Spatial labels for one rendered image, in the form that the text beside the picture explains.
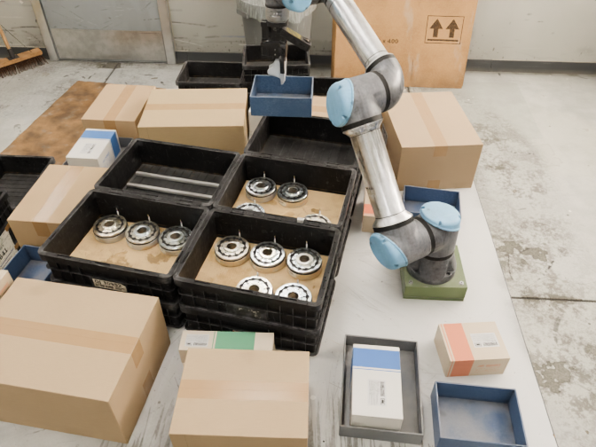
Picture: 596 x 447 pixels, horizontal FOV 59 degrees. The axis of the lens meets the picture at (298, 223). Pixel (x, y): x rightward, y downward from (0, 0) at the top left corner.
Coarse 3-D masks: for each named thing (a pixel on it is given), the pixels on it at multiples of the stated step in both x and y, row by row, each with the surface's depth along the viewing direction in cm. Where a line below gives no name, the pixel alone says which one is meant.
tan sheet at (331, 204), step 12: (240, 192) 179; (312, 192) 180; (324, 192) 180; (240, 204) 175; (264, 204) 175; (276, 204) 175; (312, 204) 175; (324, 204) 175; (336, 204) 175; (300, 216) 170; (336, 216) 170
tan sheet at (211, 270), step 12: (216, 240) 162; (288, 252) 158; (204, 264) 154; (216, 264) 154; (324, 264) 154; (204, 276) 151; (216, 276) 151; (228, 276) 151; (240, 276) 151; (252, 276) 151; (264, 276) 151; (276, 276) 151; (288, 276) 151; (276, 288) 147; (312, 288) 147; (312, 300) 144
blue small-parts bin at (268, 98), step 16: (256, 80) 180; (272, 80) 179; (288, 80) 179; (304, 80) 179; (256, 96) 181; (272, 96) 181; (288, 96) 181; (304, 96) 181; (256, 112) 171; (272, 112) 171; (288, 112) 171; (304, 112) 170
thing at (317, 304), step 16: (304, 224) 153; (192, 240) 147; (336, 240) 148; (176, 272) 138; (192, 288) 137; (208, 288) 135; (224, 288) 134; (240, 288) 134; (320, 288) 134; (272, 304) 133; (288, 304) 132; (304, 304) 130; (320, 304) 131
